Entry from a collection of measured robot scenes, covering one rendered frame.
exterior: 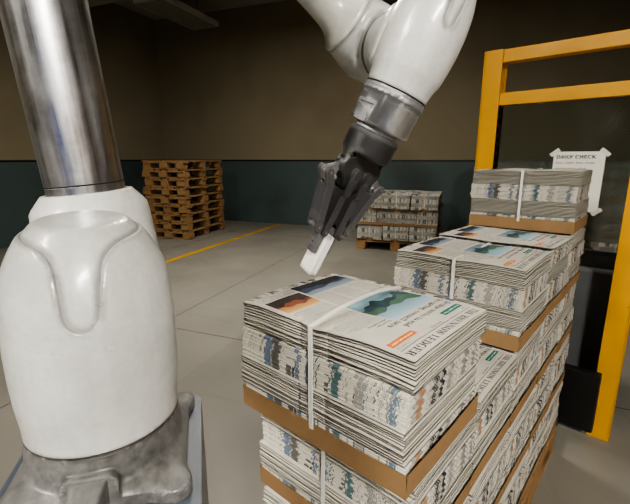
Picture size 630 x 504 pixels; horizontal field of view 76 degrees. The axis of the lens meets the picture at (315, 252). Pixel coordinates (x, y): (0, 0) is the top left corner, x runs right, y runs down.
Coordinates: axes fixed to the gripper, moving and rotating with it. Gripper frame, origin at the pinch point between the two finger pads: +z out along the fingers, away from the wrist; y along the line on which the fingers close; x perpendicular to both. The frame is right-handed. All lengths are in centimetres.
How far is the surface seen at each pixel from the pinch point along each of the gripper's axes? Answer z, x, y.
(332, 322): 10.6, 4.3, -6.8
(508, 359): 15, 14, -66
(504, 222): -12, -30, -116
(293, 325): 14.5, 0.2, -2.7
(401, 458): 18.8, 25.6, -8.9
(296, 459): 44.2, 6.5, -15.1
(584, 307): 9, -7, -197
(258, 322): 19.8, -7.4, -1.9
